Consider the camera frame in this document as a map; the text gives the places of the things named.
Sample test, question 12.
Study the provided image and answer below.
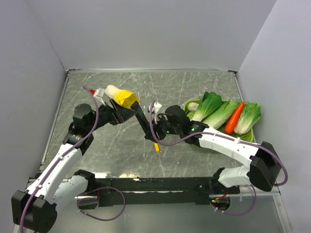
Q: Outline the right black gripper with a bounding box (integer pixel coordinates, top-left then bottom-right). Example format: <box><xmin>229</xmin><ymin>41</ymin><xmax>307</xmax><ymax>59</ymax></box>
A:
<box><xmin>145</xmin><ymin>111</ymin><xmax>182</xmax><ymax>143</ymax></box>

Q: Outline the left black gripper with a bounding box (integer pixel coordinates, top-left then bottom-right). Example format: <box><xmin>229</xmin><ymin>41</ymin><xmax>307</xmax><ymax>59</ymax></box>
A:
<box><xmin>87</xmin><ymin>98</ymin><xmax>137</xmax><ymax>133</ymax></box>

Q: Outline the black remote control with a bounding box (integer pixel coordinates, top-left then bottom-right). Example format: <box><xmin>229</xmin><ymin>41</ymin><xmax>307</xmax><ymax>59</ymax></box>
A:
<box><xmin>131</xmin><ymin>101</ymin><xmax>155</xmax><ymax>142</ymax></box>

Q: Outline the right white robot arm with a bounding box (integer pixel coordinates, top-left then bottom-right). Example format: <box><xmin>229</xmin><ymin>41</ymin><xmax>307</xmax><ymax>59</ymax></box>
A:
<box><xmin>148</xmin><ymin>102</ymin><xmax>283</xmax><ymax>193</ymax></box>

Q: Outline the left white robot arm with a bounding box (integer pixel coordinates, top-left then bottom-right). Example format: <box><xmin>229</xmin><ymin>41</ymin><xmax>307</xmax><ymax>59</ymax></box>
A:
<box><xmin>11</xmin><ymin>100</ymin><xmax>137</xmax><ymax>233</ymax></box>

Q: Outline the yellow toy cabbage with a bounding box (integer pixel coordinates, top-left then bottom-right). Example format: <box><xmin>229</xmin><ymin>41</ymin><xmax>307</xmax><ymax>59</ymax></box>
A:
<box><xmin>104</xmin><ymin>85</ymin><xmax>139</xmax><ymax>109</ymax></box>

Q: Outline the dark green bok choy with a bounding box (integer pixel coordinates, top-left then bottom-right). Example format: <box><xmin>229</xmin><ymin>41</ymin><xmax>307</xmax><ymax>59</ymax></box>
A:
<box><xmin>191</xmin><ymin>92</ymin><xmax>222</xmax><ymax>122</ymax></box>

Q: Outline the light green napa cabbage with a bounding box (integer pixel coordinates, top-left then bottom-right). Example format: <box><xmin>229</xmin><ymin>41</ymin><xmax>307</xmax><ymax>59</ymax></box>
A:
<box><xmin>202</xmin><ymin>100</ymin><xmax>241</xmax><ymax>129</ymax></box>

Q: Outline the orange toy carrot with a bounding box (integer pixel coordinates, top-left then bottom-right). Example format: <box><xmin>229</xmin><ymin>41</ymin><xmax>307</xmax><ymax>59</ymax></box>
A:
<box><xmin>225</xmin><ymin>101</ymin><xmax>244</xmax><ymax>134</ymax></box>

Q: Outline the green plastic tray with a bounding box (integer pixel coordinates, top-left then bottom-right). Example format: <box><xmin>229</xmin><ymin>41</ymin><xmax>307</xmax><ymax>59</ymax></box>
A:
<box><xmin>182</xmin><ymin>99</ymin><xmax>254</xmax><ymax>142</ymax></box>

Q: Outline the green lettuce toy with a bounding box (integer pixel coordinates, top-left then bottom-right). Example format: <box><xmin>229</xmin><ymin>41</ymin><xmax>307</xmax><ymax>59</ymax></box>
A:
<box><xmin>234</xmin><ymin>102</ymin><xmax>261</xmax><ymax>134</ymax></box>

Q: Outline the yellow handled screwdriver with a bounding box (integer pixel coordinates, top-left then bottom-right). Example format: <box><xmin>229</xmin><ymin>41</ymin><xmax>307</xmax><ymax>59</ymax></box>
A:
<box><xmin>154</xmin><ymin>143</ymin><xmax>160</xmax><ymax>152</ymax></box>

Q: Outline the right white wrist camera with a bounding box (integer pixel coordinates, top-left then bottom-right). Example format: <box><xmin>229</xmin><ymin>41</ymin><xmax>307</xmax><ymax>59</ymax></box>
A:
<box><xmin>148</xmin><ymin>102</ymin><xmax>162</xmax><ymax>121</ymax></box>

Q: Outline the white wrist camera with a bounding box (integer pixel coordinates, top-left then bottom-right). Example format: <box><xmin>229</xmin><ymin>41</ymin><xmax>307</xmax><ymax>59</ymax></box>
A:
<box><xmin>148</xmin><ymin>102</ymin><xmax>162</xmax><ymax>121</ymax></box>
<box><xmin>90</xmin><ymin>87</ymin><xmax>106</xmax><ymax>105</ymax></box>

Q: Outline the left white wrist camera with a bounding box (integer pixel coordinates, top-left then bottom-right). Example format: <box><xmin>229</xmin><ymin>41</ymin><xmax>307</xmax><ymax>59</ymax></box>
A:
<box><xmin>90</xmin><ymin>87</ymin><xmax>106</xmax><ymax>105</ymax></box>

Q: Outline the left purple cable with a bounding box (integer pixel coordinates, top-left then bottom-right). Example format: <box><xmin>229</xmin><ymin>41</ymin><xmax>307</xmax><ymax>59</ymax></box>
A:
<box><xmin>19</xmin><ymin>85</ymin><xmax>100</xmax><ymax>233</ymax></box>

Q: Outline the purple cable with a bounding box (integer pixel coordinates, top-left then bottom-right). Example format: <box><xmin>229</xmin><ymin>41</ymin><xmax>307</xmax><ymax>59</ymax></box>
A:
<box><xmin>19</xmin><ymin>85</ymin><xmax>100</xmax><ymax>233</ymax></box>
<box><xmin>148</xmin><ymin>100</ymin><xmax>289</xmax><ymax>187</ymax></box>

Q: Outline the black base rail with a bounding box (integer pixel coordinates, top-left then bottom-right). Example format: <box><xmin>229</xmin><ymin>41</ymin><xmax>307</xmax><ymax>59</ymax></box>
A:
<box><xmin>78</xmin><ymin>177</ymin><xmax>240</xmax><ymax>207</ymax></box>

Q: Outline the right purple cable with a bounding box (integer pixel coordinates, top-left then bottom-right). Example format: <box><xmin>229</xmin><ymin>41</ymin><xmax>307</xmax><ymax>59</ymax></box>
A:
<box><xmin>148</xmin><ymin>100</ymin><xmax>289</xmax><ymax>187</ymax></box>

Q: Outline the aluminium frame rail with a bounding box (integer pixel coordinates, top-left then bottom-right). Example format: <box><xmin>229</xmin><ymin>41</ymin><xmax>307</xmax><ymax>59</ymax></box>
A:
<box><xmin>26</xmin><ymin>179</ymin><xmax>281</xmax><ymax>198</ymax></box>

